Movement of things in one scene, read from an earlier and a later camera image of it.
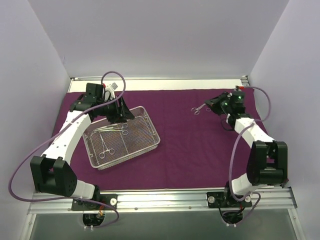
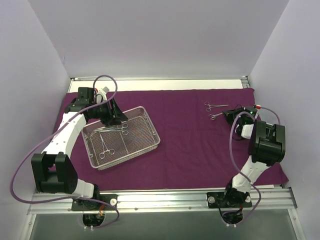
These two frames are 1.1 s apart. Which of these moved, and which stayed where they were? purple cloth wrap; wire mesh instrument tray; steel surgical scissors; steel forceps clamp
Moved: steel surgical scissors
Stayed: wire mesh instrument tray; purple cloth wrap; steel forceps clamp
